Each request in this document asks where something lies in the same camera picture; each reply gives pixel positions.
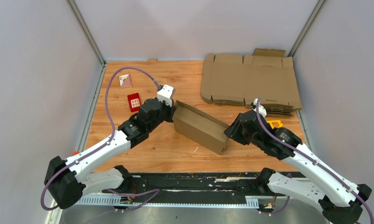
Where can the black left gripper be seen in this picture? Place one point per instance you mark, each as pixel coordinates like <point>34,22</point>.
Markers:
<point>171,110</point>

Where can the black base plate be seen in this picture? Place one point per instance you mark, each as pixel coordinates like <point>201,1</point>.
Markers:
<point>186,190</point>

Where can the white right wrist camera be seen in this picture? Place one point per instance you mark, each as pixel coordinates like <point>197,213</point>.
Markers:
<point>258,107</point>

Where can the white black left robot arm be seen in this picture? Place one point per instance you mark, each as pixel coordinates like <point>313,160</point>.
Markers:
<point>67,180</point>

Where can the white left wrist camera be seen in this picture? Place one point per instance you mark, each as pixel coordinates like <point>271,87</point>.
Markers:
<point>165,94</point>

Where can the stack of flat cardboard boxes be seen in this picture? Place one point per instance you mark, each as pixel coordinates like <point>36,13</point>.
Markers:
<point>236,79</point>

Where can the yellow plastic tool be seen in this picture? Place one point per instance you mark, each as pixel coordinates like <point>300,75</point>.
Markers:
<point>275,123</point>

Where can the brown cardboard box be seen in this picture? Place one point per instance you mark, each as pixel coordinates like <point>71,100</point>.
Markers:
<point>200,127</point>

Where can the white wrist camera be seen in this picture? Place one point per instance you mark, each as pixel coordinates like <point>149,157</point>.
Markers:
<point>258,107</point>
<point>165,94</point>

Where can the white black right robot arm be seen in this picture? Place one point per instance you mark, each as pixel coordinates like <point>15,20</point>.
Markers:
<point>339,200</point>

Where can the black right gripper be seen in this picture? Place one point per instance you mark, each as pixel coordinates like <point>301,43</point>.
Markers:
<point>232,132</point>

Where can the red small box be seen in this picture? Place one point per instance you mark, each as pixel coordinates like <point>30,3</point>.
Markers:
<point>134,102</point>

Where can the pink white card box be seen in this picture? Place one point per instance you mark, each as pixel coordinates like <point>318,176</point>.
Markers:
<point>125,81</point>

